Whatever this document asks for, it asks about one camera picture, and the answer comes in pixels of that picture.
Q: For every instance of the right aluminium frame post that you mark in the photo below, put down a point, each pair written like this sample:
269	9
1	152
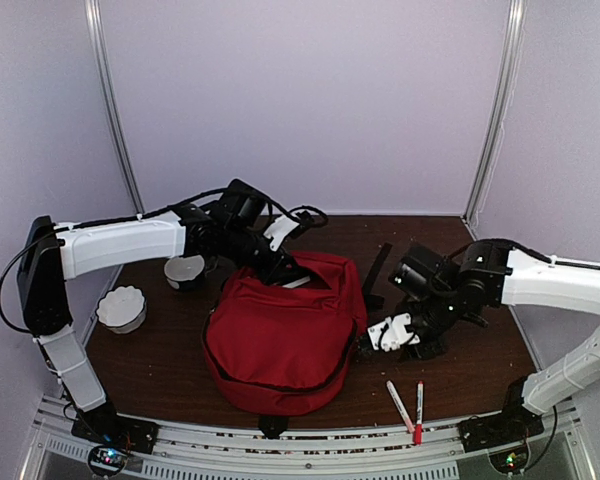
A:
504	91

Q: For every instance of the pink capped white marker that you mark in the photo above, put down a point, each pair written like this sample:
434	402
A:
400	407

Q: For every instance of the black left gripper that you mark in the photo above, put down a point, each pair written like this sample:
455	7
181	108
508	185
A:
277	271

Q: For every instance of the scalloped white bowl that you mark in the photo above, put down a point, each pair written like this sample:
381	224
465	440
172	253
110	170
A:
122	310

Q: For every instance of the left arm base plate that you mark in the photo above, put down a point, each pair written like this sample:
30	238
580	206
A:
122	432

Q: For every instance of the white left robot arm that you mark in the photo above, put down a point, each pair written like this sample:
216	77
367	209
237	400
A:
237	222

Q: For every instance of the front aluminium rail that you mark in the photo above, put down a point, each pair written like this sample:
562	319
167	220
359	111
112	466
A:
194	451

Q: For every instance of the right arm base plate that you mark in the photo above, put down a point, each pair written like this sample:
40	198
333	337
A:
487	432

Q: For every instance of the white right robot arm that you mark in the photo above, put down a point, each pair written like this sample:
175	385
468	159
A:
442	290

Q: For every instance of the red backpack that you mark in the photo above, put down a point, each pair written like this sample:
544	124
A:
282	352

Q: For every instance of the aluminium frame post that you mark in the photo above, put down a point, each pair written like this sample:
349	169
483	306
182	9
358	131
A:
98	41
504	91

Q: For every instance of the left aluminium frame post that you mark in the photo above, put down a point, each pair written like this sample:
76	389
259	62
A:
98	41

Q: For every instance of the red capped white marker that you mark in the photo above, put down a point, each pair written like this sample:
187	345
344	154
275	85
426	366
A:
418	428

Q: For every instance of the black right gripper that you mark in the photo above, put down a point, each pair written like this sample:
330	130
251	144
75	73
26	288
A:
439	348

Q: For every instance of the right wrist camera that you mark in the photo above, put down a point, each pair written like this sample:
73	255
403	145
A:
391	334

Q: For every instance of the round white bowl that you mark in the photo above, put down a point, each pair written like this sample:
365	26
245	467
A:
185	273

